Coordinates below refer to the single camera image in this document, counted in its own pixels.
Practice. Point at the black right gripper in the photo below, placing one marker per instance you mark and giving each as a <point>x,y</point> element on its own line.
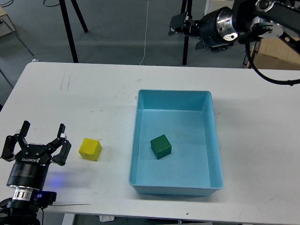
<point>215,30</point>

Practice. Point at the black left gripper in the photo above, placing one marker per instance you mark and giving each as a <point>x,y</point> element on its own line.
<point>32,162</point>

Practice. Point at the yellow wooden block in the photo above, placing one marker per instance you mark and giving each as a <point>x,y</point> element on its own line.
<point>90,149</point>

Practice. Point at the green wooden block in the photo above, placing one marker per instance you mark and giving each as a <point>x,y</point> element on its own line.
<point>160,146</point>

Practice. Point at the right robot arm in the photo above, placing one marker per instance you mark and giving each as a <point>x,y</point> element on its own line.
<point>245,22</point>

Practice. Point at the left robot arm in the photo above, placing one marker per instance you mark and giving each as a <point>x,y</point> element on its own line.
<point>22,208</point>

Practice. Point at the light wooden cabinet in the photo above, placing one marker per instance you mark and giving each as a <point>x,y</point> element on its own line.
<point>273,53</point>

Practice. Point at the light blue plastic bin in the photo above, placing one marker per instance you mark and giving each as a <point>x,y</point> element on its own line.
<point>186,118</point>

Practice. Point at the wooden chair at left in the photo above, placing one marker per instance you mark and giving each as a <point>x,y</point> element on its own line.
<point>7,27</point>

